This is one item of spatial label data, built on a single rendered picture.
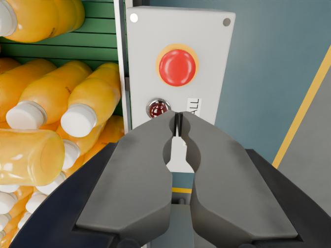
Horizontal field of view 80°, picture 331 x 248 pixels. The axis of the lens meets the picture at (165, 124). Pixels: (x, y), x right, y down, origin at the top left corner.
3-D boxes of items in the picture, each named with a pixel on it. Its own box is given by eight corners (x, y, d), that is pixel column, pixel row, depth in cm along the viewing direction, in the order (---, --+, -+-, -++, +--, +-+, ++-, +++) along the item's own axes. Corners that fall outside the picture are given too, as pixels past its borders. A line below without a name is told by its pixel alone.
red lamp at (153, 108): (168, 101, 22) (168, 105, 21) (167, 117, 23) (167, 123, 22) (148, 100, 22) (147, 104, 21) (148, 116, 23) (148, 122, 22)
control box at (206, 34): (215, 9, 26) (238, 12, 17) (197, 134, 37) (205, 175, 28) (140, 5, 26) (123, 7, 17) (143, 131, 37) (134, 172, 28)
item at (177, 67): (196, 48, 19) (198, 51, 18) (192, 83, 21) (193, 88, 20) (159, 46, 19) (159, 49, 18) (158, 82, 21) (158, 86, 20)
